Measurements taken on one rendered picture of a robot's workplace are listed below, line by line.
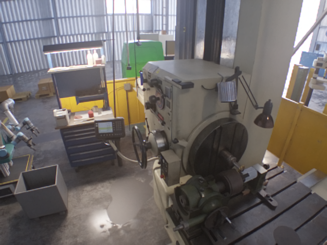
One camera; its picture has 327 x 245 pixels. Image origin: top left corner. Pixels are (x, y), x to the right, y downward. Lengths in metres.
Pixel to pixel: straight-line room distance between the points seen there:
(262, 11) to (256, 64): 0.39
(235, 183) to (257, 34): 1.10
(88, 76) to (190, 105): 2.23
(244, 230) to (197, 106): 0.94
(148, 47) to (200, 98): 4.18
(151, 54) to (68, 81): 2.81
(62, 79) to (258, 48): 2.76
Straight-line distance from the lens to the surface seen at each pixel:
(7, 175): 3.56
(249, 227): 1.55
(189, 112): 1.33
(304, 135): 3.49
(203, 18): 2.12
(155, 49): 5.48
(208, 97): 1.37
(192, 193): 1.25
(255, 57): 1.59
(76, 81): 3.27
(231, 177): 1.40
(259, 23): 1.58
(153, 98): 1.47
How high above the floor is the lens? 2.23
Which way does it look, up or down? 28 degrees down
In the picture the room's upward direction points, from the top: straight up
